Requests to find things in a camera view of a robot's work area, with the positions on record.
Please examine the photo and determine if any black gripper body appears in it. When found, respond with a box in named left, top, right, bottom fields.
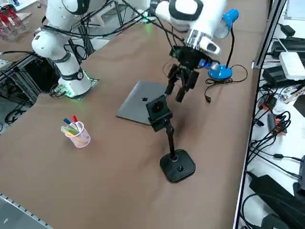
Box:
left=170, top=45, right=212, bottom=72

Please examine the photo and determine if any dark smartphone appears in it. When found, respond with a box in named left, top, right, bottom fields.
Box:
left=145, top=94, right=172, bottom=120

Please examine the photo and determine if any black desktop phone stand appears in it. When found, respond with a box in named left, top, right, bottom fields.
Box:
left=148, top=111, right=196, bottom=184

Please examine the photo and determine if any blue desk lamp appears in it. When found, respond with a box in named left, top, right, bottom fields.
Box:
left=207, top=8, right=240, bottom=81

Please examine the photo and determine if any grey laptop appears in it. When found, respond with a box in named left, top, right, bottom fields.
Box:
left=116, top=80, right=167, bottom=126

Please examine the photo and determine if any black power adapter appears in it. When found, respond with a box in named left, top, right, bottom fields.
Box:
left=262, top=65, right=286, bottom=88

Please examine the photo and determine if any white router box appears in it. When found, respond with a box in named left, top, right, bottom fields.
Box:
left=278, top=52, right=305, bottom=82

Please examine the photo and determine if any pink mesh pen cup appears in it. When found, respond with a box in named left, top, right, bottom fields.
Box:
left=64, top=121, right=92, bottom=148

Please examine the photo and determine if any green highlighter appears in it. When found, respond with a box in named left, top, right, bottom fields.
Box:
left=61, top=125, right=81, bottom=134

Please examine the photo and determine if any large black power brick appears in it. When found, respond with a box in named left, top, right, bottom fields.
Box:
left=249, top=175, right=305, bottom=229

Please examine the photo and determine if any clear acrylic shelf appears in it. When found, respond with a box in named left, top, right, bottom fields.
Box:
left=0, top=4, right=31, bottom=43

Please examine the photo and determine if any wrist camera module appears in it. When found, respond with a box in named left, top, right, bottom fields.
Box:
left=199, top=57, right=221, bottom=71

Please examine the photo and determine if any black lamp cable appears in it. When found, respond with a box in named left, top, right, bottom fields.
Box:
left=204, top=63, right=248, bottom=104

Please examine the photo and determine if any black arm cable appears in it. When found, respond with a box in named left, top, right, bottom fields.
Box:
left=42, top=0, right=189, bottom=55

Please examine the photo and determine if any aluminium post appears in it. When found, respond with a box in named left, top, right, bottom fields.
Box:
left=252, top=0, right=286, bottom=70

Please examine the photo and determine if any aluminium table edge rail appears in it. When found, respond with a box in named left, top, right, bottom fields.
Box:
left=233, top=68, right=262, bottom=229

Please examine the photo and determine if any black base cable bundle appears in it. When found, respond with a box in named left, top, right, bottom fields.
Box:
left=49, top=83, right=72, bottom=98

